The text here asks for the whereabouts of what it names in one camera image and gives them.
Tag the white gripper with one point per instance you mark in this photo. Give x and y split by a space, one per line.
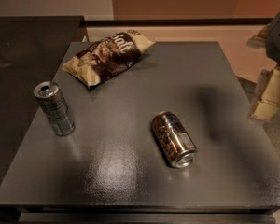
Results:
279 36

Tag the orange soda can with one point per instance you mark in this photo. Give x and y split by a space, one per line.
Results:
175 142

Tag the tall silver energy drink can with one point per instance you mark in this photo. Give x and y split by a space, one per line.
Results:
51 100

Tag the brown salt chip bag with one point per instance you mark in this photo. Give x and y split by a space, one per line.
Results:
107 57

